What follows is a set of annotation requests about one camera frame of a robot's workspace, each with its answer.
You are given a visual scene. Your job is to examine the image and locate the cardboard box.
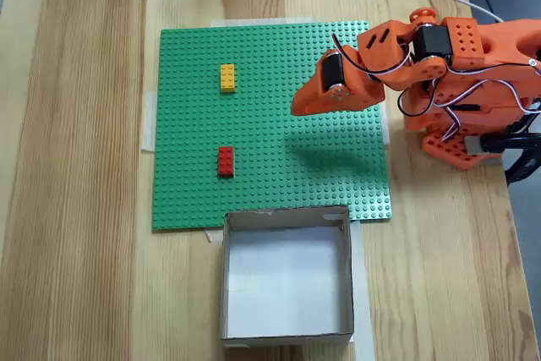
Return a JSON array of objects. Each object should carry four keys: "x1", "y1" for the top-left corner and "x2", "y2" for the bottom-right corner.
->
[{"x1": 218, "y1": 204, "x2": 356, "y2": 348}]

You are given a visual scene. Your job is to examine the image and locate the red lego block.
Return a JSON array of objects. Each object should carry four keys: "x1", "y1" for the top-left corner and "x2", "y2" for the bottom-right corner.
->
[{"x1": 216, "y1": 145, "x2": 235, "y2": 178}]

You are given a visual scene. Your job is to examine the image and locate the yellow lego block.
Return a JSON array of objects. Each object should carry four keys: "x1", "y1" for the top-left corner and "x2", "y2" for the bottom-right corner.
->
[{"x1": 219, "y1": 63, "x2": 238, "y2": 95}]

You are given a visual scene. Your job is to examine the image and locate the green lego baseplate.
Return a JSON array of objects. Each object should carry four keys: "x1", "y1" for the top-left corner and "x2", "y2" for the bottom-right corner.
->
[{"x1": 151, "y1": 20, "x2": 394, "y2": 233}]

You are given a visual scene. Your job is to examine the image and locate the black table clamp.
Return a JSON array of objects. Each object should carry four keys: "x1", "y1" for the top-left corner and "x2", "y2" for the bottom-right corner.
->
[{"x1": 464, "y1": 122, "x2": 541, "y2": 185}]

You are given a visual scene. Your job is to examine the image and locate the gripper servo wire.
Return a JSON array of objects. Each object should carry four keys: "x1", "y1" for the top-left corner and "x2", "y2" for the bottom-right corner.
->
[{"x1": 331, "y1": 33, "x2": 424, "y2": 83}]

